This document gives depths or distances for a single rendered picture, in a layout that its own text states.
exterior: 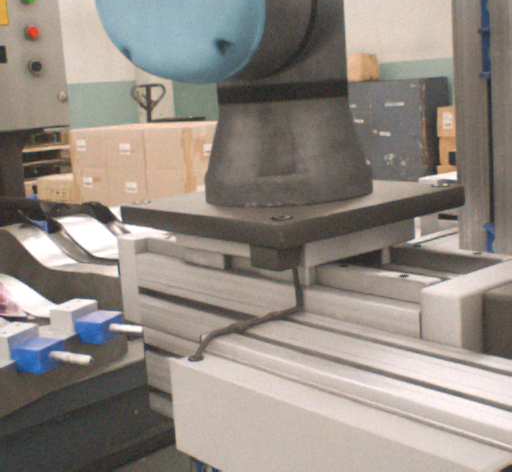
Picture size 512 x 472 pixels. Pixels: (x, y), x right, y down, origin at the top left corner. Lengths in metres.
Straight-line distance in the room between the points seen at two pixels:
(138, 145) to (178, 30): 4.87
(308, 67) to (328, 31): 0.03
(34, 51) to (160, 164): 3.25
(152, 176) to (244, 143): 4.67
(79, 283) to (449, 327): 0.78
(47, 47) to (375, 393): 1.70
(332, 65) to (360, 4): 8.48
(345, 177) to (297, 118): 0.06
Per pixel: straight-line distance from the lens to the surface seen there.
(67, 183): 6.54
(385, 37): 8.97
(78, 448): 1.14
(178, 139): 5.14
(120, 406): 1.16
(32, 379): 1.00
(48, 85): 2.10
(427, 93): 8.19
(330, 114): 0.70
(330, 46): 0.71
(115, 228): 1.47
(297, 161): 0.68
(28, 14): 2.09
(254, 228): 0.62
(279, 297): 0.68
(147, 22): 0.57
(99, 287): 1.21
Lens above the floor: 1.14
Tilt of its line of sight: 9 degrees down
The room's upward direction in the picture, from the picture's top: 4 degrees counter-clockwise
